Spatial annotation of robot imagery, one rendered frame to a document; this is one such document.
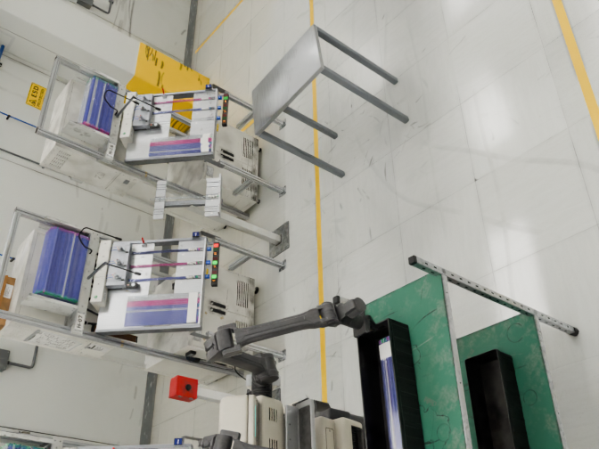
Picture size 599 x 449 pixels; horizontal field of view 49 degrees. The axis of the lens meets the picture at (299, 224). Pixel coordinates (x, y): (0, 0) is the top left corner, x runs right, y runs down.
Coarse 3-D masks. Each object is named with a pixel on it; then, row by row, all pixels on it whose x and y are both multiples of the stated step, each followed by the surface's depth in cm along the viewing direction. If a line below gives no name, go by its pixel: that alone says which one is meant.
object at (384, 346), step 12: (384, 348) 250; (384, 360) 248; (384, 372) 246; (384, 384) 244; (384, 396) 241; (396, 396) 237; (396, 408) 235; (396, 420) 233; (396, 432) 231; (396, 444) 230
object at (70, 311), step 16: (16, 224) 435; (64, 224) 456; (0, 272) 415; (0, 288) 410; (80, 288) 439; (32, 304) 423; (48, 304) 423; (64, 304) 425; (80, 320) 432; (208, 336) 434
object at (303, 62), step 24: (312, 48) 421; (288, 72) 436; (312, 72) 410; (384, 72) 465; (264, 96) 453; (288, 96) 425; (360, 96) 426; (264, 120) 440; (312, 120) 498; (408, 120) 447; (288, 144) 458; (336, 168) 483
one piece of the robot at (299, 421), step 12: (288, 408) 269; (300, 408) 271; (312, 408) 266; (324, 408) 280; (288, 420) 267; (300, 420) 268; (312, 420) 263; (288, 432) 264; (300, 432) 266; (312, 432) 260; (288, 444) 261; (300, 444) 264; (312, 444) 258
